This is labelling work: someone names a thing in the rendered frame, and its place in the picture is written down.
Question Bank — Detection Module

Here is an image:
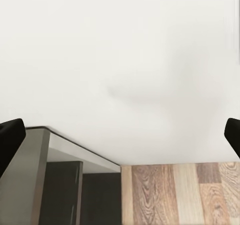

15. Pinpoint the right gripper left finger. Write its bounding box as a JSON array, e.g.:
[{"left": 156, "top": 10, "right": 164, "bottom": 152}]
[{"left": 0, "top": 118, "right": 28, "bottom": 177}]

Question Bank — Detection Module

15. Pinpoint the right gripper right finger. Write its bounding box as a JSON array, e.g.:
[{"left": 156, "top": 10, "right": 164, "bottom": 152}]
[{"left": 224, "top": 117, "right": 240, "bottom": 158}]

